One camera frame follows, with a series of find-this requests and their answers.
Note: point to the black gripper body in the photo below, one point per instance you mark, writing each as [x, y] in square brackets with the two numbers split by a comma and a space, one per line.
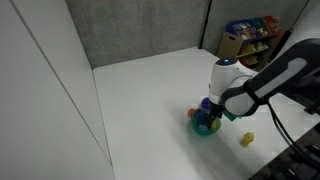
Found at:
[216, 111]

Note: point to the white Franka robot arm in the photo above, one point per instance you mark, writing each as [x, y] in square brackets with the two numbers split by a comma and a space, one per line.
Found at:
[266, 83]

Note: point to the blue toy block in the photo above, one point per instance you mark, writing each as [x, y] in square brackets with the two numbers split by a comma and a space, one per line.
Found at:
[200, 116]

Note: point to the green blue bowl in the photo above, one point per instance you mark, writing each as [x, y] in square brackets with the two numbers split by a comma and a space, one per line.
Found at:
[200, 130]

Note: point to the yellow duck toy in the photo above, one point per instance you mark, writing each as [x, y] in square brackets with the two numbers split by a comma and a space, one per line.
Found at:
[247, 139]

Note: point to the wooden toy shelf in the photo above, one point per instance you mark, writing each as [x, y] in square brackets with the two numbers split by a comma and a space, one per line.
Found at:
[260, 40]

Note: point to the purple ball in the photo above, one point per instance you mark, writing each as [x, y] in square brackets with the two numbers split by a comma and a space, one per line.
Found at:
[205, 103]

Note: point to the orange ball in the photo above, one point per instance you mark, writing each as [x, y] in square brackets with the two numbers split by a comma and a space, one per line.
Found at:
[191, 112]

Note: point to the brown cardboard box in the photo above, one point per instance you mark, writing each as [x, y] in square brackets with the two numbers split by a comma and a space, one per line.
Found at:
[229, 45]

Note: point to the black vertical pole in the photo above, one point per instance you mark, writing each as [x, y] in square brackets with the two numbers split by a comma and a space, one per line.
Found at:
[205, 25]

